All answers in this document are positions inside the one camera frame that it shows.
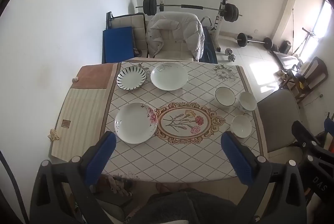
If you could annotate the small plain white bowl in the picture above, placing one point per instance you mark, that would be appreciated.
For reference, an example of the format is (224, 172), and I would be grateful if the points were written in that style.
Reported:
(241, 126)

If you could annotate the chrome dumbbell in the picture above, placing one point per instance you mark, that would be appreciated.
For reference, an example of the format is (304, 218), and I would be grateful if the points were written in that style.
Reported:
(232, 57)
(228, 51)

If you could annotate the white bowl black rim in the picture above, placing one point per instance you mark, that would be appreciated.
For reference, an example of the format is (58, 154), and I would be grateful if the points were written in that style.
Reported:
(224, 95)

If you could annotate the long barbell black plates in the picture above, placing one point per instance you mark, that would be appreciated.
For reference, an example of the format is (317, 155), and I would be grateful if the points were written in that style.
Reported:
(169, 6)

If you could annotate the dark wooden chair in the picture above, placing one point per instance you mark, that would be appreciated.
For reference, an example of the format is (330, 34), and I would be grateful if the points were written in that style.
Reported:
(317, 70)

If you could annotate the short barbell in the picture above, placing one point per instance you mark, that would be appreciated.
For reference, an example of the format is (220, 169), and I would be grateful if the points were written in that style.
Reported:
(242, 39)

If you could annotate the black speaker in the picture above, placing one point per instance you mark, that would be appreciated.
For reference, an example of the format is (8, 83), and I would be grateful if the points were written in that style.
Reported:
(286, 47)

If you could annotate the metal stand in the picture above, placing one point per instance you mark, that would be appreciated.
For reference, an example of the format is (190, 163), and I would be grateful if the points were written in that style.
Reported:
(305, 39)

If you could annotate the window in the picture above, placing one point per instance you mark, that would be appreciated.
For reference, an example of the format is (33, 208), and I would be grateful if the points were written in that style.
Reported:
(325, 20)

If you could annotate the blue weight bench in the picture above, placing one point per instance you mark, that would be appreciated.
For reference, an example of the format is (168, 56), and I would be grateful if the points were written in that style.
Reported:
(210, 54)

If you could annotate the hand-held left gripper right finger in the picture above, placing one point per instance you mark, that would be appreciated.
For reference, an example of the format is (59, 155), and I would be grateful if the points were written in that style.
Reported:
(236, 158)

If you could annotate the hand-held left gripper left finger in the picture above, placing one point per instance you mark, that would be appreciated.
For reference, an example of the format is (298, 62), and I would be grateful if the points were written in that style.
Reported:
(101, 158)

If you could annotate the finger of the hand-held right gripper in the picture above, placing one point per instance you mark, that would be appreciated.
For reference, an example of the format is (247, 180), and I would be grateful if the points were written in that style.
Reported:
(328, 126)
(304, 132)

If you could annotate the small beige object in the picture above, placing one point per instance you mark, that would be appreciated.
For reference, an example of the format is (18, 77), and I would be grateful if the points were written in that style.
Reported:
(75, 79)

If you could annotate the beige brown striped table cover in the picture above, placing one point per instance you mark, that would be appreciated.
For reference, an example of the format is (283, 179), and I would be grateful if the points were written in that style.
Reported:
(83, 109)

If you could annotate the blue leaf pattern plate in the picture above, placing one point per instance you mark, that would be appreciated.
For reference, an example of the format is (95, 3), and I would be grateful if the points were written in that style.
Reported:
(130, 79)

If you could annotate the beige padded chair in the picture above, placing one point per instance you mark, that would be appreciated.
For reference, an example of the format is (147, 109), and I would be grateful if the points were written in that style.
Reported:
(172, 51)
(138, 30)

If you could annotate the white bowl blue print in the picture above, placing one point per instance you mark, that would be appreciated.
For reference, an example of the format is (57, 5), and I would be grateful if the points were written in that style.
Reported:
(248, 101)

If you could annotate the blue folded mat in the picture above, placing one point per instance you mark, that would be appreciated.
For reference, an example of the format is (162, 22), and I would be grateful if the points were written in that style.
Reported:
(117, 43)

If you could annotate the large plain white plate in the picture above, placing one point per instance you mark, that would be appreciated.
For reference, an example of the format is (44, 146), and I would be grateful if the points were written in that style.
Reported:
(169, 77)

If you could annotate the white work gloves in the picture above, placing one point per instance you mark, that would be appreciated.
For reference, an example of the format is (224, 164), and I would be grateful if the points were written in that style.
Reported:
(117, 184)

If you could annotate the grey cushioned chair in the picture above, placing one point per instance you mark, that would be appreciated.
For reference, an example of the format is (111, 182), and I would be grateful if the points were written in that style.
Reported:
(279, 114)

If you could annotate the white plate pink floral print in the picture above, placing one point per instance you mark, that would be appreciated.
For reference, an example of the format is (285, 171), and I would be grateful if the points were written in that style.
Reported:
(133, 124)

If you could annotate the crumpled beige cloth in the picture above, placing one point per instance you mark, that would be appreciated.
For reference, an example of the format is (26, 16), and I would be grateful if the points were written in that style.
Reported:
(53, 134)

